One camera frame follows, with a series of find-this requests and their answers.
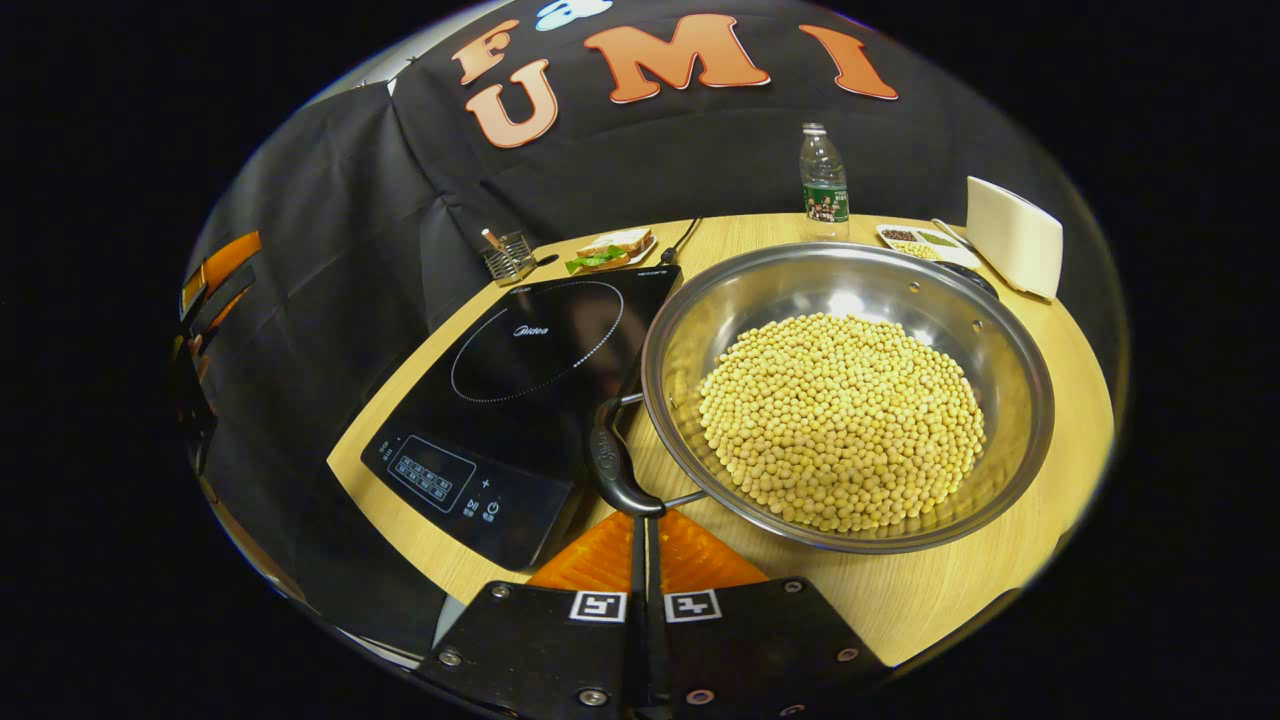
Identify white divided dish of beans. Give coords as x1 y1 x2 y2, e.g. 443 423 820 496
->
876 224 986 271

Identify black cooktop power cable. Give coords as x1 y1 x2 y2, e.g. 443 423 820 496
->
658 217 704 267

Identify black induction cooktop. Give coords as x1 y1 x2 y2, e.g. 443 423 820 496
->
360 264 684 574

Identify sandwich on white plate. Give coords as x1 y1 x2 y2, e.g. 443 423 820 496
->
564 227 658 277

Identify stainless steel pot black handles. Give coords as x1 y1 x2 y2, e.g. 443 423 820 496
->
587 242 1057 557

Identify wire mesh holder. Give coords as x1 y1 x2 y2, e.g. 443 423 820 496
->
480 227 538 288

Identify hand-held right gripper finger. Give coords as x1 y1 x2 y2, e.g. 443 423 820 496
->
414 510 646 720
645 508 893 720

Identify clear plastic water bottle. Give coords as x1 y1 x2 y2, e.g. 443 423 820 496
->
799 122 851 244

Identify white toaster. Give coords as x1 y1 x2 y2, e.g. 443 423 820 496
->
964 175 1064 302

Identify heap of yellow soybeans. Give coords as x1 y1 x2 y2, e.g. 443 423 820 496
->
697 312 988 535

